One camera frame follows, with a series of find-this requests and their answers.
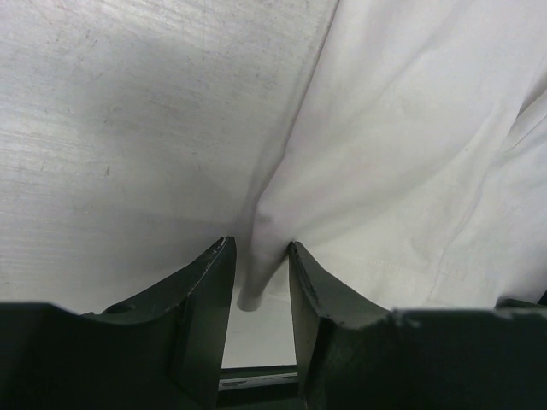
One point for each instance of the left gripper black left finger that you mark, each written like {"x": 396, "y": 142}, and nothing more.
{"x": 160, "y": 349}

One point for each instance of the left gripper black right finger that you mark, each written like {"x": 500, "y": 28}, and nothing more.
{"x": 353, "y": 354}

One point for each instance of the white t-shirt red print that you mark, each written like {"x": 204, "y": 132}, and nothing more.
{"x": 416, "y": 168}

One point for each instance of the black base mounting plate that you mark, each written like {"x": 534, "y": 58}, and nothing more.
{"x": 262, "y": 387}

